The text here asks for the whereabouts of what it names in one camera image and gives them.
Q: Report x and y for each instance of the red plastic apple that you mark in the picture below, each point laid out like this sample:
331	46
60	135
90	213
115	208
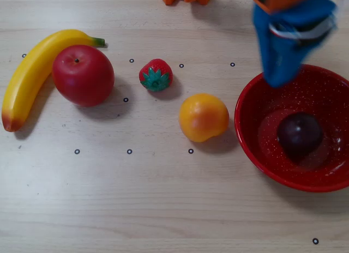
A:
83	75

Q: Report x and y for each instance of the red plastic strawberry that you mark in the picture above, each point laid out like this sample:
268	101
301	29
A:
156	73

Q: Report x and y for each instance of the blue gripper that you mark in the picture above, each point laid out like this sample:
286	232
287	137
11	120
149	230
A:
278	59

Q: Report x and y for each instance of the red speckled bowl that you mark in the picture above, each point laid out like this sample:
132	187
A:
272	165

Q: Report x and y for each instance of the yellow plastic banana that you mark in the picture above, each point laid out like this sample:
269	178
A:
24	81

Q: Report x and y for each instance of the dark purple plastic plum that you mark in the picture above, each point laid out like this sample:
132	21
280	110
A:
300	134

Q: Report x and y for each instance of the orange plastic peach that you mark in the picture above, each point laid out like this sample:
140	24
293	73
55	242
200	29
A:
203	116

